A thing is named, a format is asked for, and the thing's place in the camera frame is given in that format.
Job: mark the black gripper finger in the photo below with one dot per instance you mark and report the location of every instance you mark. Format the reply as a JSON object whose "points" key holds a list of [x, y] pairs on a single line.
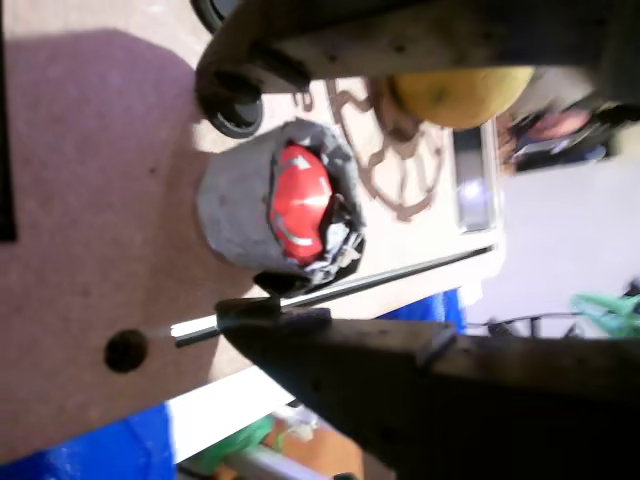
{"points": [[450, 35], [475, 400]]}

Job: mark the red taped rotary button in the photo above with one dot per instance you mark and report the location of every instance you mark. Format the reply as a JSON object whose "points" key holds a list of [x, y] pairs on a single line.
{"points": [[300, 200]]}

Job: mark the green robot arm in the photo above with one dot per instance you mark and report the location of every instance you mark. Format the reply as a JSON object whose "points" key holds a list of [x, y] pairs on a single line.
{"points": [[605, 312]]}

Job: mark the yellow round fruit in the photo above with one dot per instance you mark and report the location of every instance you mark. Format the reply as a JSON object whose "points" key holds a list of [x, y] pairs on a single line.
{"points": [[460, 100]]}

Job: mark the blue rover wheel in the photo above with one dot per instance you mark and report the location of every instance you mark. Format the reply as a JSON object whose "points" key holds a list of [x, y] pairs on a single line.
{"points": [[90, 450], [430, 307]]}

